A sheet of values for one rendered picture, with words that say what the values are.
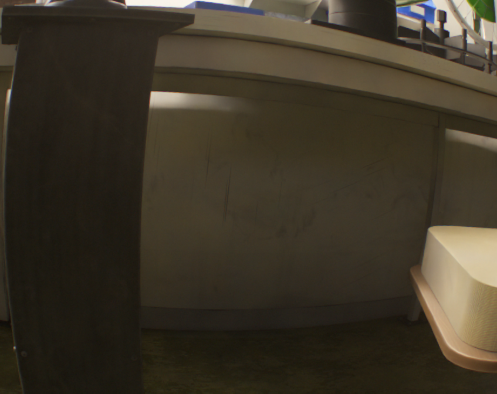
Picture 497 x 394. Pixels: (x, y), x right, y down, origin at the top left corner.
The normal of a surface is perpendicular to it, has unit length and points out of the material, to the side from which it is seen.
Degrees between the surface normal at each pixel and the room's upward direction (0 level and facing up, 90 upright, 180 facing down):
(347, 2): 90
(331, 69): 90
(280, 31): 90
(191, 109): 90
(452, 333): 0
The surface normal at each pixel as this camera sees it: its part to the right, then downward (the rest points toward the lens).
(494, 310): -0.73, 0.00
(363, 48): 0.26, 0.11
